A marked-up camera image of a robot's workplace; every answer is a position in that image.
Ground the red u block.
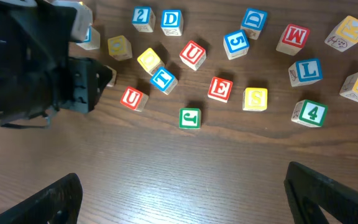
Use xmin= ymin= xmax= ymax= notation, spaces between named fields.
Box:
xmin=180 ymin=40 xmax=206 ymax=71
xmin=120 ymin=86 xmax=149 ymax=111

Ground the red E block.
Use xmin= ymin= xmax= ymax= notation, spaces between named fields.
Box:
xmin=208 ymin=77 xmax=233 ymax=103

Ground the green J block lower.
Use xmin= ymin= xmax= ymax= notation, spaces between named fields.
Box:
xmin=179 ymin=108 xmax=201 ymax=129

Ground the blue d block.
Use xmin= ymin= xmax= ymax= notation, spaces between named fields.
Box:
xmin=241 ymin=8 xmax=268 ymax=40
xmin=161 ymin=9 xmax=184 ymax=36

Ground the yellow K block right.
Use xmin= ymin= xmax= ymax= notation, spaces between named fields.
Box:
xmin=324 ymin=16 xmax=358 ymax=52

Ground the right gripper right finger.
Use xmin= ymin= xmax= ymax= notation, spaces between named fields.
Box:
xmin=284 ymin=161 xmax=358 ymax=224

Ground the yellow S block right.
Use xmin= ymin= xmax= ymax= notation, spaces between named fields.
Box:
xmin=242 ymin=87 xmax=268 ymax=111

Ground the blue L block right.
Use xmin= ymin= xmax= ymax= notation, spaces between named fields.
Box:
xmin=288 ymin=58 xmax=323 ymax=87

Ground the blue T block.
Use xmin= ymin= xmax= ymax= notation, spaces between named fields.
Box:
xmin=150 ymin=67 xmax=178 ymax=95

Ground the blue L block centre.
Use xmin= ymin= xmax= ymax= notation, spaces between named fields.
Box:
xmin=76 ymin=26 xmax=100 ymax=50

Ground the yellow o block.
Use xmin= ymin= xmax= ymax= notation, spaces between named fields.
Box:
xmin=137 ymin=48 xmax=165 ymax=76
xmin=108 ymin=35 xmax=132 ymax=61

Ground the blue l block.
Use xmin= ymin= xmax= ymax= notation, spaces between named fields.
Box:
xmin=288 ymin=58 xmax=323 ymax=87
xmin=76 ymin=26 xmax=100 ymax=50

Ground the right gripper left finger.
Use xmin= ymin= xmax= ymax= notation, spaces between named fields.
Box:
xmin=0 ymin=173 xmax=83 ymax=224

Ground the blue D block centre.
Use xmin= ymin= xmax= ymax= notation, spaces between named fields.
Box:
xmin=161 ymin=9 xmax=184 ymax=36

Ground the blue 2 block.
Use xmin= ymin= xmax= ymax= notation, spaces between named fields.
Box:
xmin=131 ymin=6 xmax=155 ymax=33

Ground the blue D block right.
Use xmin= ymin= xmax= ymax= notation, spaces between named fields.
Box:
xmin=241 ymin=8 xmax=268 ymax=40

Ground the yellow O block left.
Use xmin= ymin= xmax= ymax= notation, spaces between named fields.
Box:
xmin=108 ymin=35 xmax=132 ymax=61

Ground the red M block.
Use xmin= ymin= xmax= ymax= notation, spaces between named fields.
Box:
xmin=276 ymin=24 xmax=310 ymax=56

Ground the blue 5 block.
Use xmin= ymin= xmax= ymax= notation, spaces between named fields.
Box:
xmin=223 ymin=29 xmax=250 ymax=60

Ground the yellow O block right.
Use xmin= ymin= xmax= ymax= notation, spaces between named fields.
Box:
xmin=137 ymin=48 xmax=165 ymax=76

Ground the green N block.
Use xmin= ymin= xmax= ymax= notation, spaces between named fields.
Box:
xmin=106 ymin=65 xmax=117 ymax=88

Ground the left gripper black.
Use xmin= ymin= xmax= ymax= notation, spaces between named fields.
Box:
xmin=0 ymin=6 xmax=112 ymax=128

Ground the green 4 block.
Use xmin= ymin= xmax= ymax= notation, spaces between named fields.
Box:
xmin=291 ymin=100 xmax=328 ymax=128

